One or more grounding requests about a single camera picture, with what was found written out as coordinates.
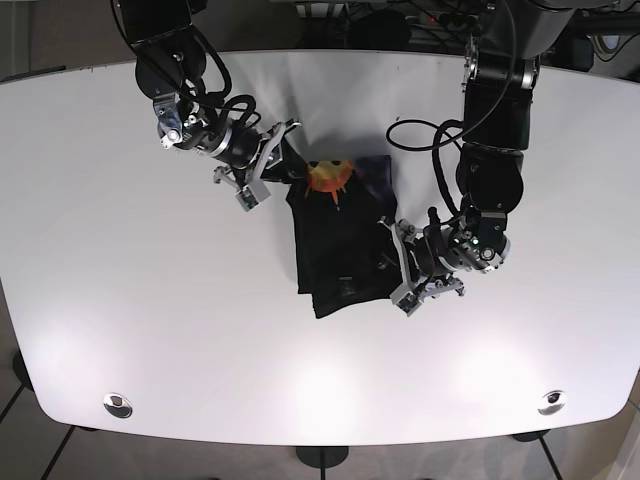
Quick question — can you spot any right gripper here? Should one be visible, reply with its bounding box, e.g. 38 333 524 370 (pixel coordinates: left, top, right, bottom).
157 103 307 194

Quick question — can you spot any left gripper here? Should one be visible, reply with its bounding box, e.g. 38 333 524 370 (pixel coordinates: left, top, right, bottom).
377 214 510 302

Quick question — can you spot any black printed T-shirt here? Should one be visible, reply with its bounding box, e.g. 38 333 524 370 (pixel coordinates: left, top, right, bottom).
286 155 401 319

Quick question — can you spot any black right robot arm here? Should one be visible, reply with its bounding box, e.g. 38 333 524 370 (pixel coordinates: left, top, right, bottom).
109 1 307 207

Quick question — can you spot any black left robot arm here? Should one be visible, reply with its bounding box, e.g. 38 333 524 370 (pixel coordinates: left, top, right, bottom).
390 1 578 314

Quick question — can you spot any black table base foot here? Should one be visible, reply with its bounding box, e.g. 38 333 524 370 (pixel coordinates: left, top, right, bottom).
295 446 349 470

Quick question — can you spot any power strip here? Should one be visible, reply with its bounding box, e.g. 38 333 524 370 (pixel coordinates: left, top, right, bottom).
410 12 477 29

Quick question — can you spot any right chrome table grommet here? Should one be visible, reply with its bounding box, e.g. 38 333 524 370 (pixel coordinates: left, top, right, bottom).
537 390 567 416

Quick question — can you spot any chrome table grommet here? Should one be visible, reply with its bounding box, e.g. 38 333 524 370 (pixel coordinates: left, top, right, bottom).
103 392 133 419
537 390 567 416

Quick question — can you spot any left chrome table grommet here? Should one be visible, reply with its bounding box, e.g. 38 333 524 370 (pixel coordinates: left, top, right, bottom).
103 392 133 419

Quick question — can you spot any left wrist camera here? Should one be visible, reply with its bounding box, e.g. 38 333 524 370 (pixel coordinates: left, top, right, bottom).
390 284 423 317

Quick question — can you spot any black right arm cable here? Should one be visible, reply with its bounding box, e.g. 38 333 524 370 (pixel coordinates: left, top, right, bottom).
112 0 264 136

